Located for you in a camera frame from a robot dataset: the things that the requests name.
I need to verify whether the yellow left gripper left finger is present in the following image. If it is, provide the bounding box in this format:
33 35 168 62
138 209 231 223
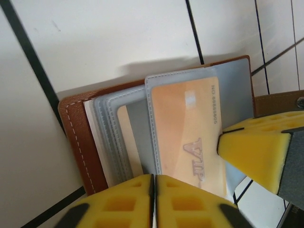
54 174 154 228

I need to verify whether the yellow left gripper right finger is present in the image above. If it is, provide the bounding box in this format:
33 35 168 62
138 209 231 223
155 175 252 228

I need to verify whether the brown leather card holder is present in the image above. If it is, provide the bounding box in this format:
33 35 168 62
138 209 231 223
58 55 304 199

